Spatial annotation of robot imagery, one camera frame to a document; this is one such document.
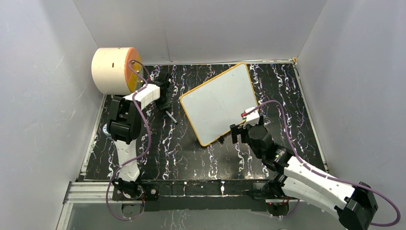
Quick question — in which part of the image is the white black whiteboard marker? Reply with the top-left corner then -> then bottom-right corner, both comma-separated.
165,110 -> 178,125

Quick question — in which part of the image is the yellow framed whiteboard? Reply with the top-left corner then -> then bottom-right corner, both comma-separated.
180,63 -> 258,147

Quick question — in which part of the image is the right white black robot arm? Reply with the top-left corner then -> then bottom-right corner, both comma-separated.
230,125 -> 378,230

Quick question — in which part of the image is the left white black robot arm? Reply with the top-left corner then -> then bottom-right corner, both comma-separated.
106,73 -> 173,199

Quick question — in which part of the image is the cream cylindrical drum orange face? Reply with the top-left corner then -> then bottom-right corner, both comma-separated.
91,47 -> 143,96

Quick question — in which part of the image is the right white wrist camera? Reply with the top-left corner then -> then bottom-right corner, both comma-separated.
241,107 -> 260,129

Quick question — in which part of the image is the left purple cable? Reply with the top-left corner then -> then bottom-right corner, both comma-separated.
105,59 -> 153,221

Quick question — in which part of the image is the purple cable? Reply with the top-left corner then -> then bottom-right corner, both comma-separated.
253,100 -> 402,228
105,59 -> 153,221

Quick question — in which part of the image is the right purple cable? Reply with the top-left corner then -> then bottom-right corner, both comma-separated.
253,100 -> 402,228

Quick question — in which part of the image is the aluminium front frame rail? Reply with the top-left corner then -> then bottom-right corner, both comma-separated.
56,179 -> 358,230

